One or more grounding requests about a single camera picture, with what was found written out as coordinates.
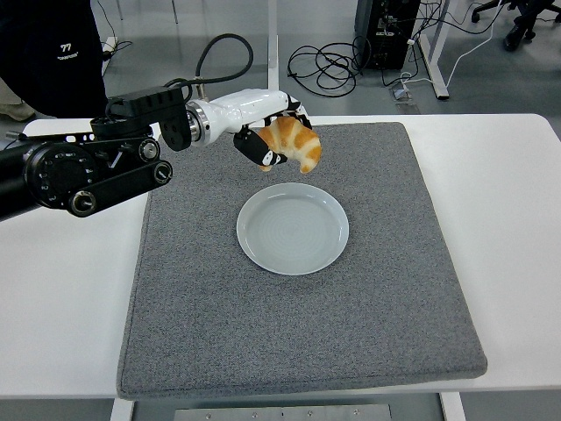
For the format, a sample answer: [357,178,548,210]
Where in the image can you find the black office chair base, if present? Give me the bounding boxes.
[471,0,505,24]

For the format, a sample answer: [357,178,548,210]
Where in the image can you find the pale grey round plate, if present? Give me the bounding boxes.
[236,182,351,276]

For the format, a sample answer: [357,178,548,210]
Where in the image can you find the grey floor socket box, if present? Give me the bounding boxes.
[388,85,417,106]

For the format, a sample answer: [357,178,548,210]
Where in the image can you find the black computer tower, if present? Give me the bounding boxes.
[353,0,422,72]

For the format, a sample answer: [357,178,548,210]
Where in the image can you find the black coiled floor cable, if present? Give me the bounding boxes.
[287,37,367,96]

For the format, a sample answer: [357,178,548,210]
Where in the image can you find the white floor cable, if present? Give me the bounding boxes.
[399,0,508,89]

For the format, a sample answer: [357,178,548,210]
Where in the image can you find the golden croissant bread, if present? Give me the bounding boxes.
[256,114,323,175]

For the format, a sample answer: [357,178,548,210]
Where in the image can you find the person's leg with black shoe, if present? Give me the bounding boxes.
[502,0,561,53]

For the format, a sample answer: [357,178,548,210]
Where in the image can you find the slanted white desk leg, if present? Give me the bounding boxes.
[418,0,451,102]

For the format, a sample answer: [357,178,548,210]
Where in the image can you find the white table leg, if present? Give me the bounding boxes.
[109,397,135,421]
[440,391,466,421]

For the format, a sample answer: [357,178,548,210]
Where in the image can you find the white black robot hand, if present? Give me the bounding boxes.
[201,89,315,172]

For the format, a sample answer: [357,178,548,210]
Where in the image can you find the straight white desk leg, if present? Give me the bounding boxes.
[266,0,281,93]

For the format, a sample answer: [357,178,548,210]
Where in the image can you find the grey table crossbeam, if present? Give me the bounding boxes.
[131,392,444,421]

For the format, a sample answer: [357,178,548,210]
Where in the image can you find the grey metal plate with screws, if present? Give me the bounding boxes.
[174,403,394,421]

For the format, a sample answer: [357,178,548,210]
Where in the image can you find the person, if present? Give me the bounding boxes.
[0,0,109,119]

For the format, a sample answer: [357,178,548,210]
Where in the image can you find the grey fabric mat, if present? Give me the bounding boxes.
[116,121,489,400]

